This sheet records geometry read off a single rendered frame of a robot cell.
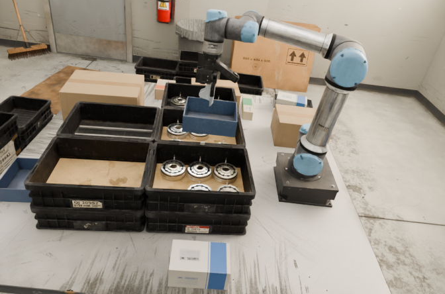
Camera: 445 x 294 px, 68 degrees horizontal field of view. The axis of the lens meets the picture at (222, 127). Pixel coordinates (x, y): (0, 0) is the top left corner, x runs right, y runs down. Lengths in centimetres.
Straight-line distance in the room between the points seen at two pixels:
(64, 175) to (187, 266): 62
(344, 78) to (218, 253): 73
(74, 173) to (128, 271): 45
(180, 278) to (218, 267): 13
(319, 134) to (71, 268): 100
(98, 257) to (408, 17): 439
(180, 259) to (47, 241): 50
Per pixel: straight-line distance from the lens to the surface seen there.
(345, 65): 117
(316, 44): 132
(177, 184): 137
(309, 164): 137
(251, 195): 122
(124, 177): 141
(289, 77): 438
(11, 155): 242
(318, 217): 157
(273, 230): 144
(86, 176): 144
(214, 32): 124
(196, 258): 119
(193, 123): 122
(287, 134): 188
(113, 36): 467
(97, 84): 199
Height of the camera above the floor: 175
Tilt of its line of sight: 32 degrees down
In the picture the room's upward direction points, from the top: 8 degrees clockwise
